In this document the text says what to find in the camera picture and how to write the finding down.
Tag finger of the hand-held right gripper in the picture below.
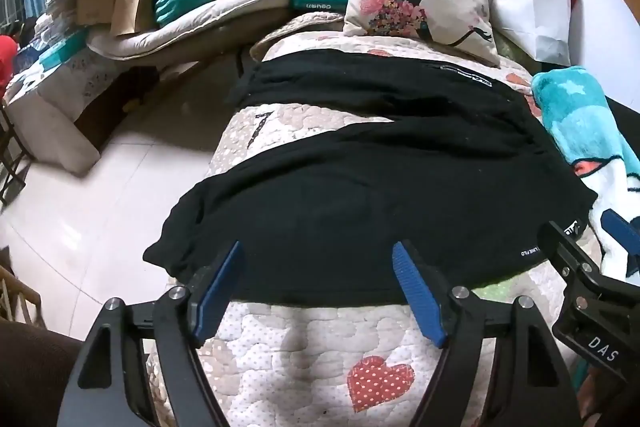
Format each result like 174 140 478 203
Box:
600 209 640 280
537 220 608 308

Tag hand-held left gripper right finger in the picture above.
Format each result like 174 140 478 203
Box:
392 241 583 427

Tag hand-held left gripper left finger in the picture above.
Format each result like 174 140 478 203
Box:
57 241 246 427

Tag black pants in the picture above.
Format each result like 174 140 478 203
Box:
143 48 598 305

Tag white quilted heart bedspread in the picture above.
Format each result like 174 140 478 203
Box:
145 19 601 427

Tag teal star blanket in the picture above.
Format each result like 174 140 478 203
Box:
531 66 640 288

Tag person's leg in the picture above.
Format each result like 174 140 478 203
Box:
0 319 83 427

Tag dark wooden chair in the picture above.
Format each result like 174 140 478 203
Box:
0 99 31 208

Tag white patterned low mattress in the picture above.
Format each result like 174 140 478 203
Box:
7 42 201 175

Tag beige folded mattress pad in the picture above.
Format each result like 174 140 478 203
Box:
87 0 291 62

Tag teal packet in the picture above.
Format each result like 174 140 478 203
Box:
39 31 88 70

